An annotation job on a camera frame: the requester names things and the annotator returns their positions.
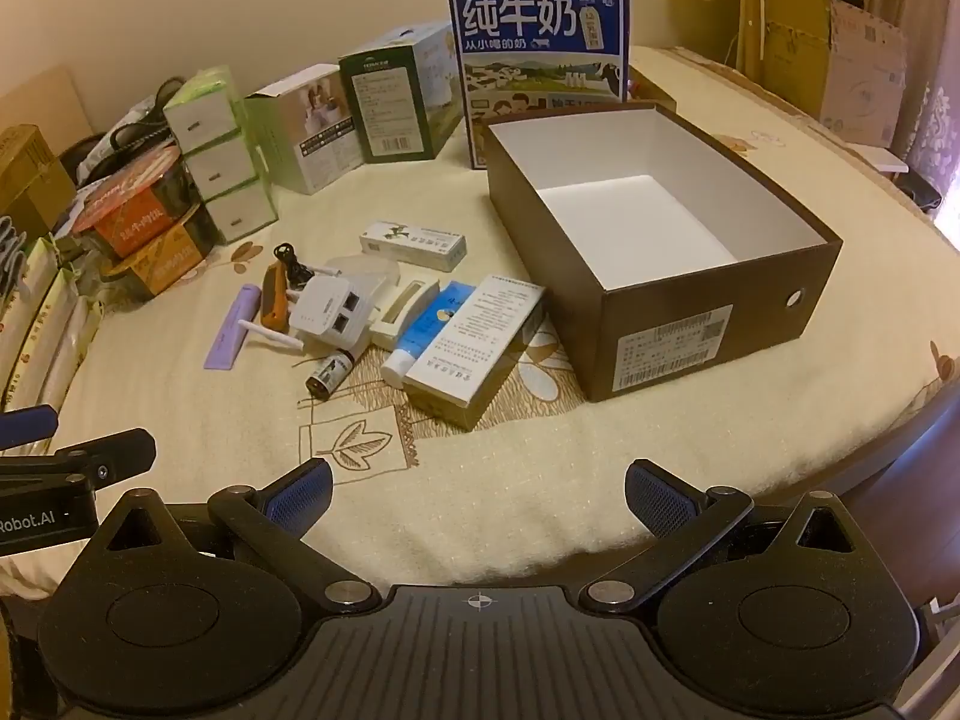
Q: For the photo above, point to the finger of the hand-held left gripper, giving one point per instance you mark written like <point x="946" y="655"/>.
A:
<point x="112" y="450"/>
<point x="30" y="420"/>

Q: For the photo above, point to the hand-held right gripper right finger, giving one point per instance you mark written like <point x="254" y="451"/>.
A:
<point x="660" y="499"/>

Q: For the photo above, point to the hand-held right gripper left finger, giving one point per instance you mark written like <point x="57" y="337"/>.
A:
<point x="304" y="499"/>

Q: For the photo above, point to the small dark bottle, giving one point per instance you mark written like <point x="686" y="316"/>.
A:
<point x="328" y="373"/>

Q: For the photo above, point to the white router with antennas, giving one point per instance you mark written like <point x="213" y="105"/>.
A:
<point x="330" y="307"/>

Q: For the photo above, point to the white curved plastic holder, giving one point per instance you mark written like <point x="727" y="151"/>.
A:
<point x="397" y="315"/>

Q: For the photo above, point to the blue white tube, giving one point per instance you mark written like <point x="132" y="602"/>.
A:
<point x="427" y="330"/>

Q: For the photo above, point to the clear plastic case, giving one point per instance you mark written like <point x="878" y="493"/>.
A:
<point x="367" y="270"/>

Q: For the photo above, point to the white gold medicine box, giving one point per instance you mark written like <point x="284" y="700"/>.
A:
<point x="480" y="337"/>

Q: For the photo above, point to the brown cardboard storage box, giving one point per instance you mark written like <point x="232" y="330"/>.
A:
<point x="570" y="277"/>

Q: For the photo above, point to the white bird print ointment box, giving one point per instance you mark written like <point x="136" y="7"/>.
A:
<point x="412" y="244"/>

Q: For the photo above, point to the yellow label instant meal bowl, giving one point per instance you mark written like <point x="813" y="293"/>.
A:
<point x="165" y="255"/>

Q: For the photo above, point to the red label instant meal bowl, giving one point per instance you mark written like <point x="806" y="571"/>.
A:
<point x="135" y="217"/>

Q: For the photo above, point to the black bag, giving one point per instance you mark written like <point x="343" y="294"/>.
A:
<point x="135" y="127"/>

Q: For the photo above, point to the flat cardboard sheet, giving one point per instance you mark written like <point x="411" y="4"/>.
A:
<point x="45" y="105"/>

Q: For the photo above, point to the white green photo box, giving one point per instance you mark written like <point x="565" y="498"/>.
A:
<point x="315" y="142"/>

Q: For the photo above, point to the dark green product box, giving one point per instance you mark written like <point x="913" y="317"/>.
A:
<point x="390" y="105"/>

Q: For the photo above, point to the white shelf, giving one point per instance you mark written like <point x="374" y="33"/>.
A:
<point x="881" y="157"/>

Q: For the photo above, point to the pink white mailing box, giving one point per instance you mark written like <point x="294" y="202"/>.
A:
<point x="862" y="75"/>

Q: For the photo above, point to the yellow cardboard box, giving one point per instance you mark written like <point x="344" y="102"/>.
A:
<point x="787" y="37"/>

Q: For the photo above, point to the patterned curtain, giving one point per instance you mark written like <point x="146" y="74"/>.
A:
<point x="930" y="90"/>

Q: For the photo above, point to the blue milk carton box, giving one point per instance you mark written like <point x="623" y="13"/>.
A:
<point x="525" y="22"/>

